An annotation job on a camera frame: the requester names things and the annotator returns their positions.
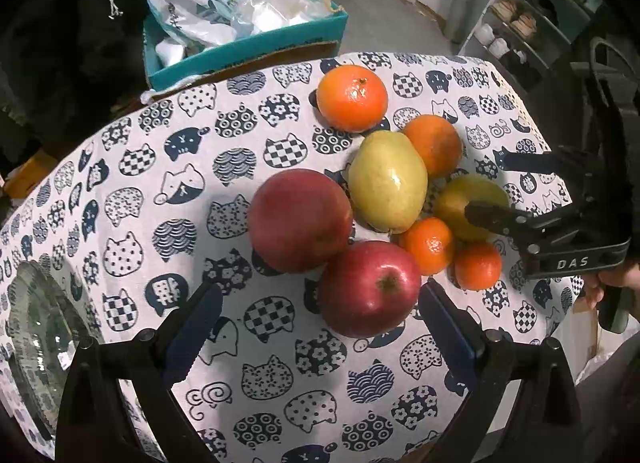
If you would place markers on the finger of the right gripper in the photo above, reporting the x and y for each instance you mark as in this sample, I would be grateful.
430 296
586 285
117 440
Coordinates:
522 227
544 163

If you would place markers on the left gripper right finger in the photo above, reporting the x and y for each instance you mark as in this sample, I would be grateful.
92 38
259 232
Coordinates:
544 424

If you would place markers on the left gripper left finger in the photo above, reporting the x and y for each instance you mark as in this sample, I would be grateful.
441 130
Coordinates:
93 422

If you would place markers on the green pear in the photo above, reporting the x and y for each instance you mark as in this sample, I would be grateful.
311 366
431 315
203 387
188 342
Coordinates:
459 192

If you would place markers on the red apple front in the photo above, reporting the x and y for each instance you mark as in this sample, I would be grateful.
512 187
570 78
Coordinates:
368 289

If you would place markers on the red apple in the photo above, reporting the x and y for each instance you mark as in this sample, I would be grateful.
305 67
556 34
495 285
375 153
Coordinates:
368 289
298 220

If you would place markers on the right hand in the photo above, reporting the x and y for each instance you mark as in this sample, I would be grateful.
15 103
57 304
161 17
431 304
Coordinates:
626 275

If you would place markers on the small mandarin right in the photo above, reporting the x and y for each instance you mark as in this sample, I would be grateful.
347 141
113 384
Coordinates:
477 266

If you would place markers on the small mandarin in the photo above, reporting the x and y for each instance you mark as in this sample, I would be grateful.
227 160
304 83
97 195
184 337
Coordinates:
477 266
431 243

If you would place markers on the small mandarin middle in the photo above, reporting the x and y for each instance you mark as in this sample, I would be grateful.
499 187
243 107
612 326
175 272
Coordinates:
431 243

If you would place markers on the glass plate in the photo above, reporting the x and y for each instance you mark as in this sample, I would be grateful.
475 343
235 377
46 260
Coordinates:
45 326

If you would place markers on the yellow pear centre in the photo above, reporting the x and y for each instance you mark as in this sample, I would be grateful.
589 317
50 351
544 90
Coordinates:
387 182

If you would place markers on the shoe rack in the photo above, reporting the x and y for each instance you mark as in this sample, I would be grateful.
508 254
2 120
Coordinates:
524 38

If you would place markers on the cat pattern tablecloth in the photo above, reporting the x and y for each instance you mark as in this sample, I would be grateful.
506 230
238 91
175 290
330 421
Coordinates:
141 212

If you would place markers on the large orange mandarin top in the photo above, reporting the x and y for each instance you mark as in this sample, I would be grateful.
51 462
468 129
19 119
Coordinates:
352 99

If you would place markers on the red apple back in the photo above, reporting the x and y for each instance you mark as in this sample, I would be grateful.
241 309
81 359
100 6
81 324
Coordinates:
298 220

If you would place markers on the teal cardboard box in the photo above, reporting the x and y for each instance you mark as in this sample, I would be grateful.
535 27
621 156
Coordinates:
167 62

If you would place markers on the clear plastic bag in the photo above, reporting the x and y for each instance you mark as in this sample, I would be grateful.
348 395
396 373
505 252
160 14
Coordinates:
252 17

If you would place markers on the black hanging jacket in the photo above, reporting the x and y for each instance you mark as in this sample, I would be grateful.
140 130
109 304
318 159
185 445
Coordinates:
66 67

